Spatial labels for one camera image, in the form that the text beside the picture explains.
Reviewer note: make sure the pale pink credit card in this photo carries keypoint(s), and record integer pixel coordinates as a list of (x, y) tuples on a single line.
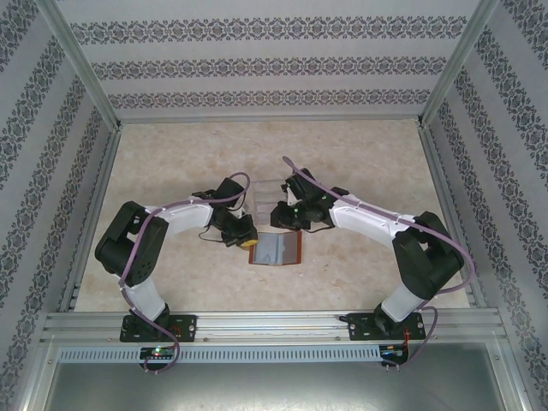
[(263, 218), (264, 206)]

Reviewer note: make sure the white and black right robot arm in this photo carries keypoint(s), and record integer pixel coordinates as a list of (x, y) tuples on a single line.
[(402, 304)]

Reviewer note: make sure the brown leather card holder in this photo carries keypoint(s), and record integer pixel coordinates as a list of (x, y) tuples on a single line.
[(295, 248)]

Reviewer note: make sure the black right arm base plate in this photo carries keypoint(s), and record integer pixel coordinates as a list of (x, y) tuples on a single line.
[(359, 327)]

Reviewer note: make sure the grey metal front panel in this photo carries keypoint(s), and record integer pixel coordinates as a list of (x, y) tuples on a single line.
[(274, 385)]

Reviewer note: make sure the aluminium frame post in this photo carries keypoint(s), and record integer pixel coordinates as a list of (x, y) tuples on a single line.
[(83, 64), (454, 64)]

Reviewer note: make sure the small circuit board green light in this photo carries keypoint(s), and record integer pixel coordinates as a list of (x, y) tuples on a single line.
[(158, 353)]

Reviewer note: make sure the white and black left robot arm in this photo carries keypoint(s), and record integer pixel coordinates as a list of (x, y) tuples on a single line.
[(141, 299)]

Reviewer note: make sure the aluminium side frame rail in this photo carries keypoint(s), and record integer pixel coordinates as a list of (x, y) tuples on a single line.
[(438, 171), (96, 171)]

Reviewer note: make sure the clear acrylic tiered card organizer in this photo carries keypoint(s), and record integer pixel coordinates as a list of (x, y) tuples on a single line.
[(265, 190)]

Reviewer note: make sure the aluminium back crossbar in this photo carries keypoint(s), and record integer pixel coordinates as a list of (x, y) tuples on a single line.
[(269, 118)]

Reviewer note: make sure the aluminium mounting rail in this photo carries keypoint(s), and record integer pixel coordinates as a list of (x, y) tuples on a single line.
[(274, 325)]

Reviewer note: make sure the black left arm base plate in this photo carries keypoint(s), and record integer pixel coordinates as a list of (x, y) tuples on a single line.
[(184, 327)]

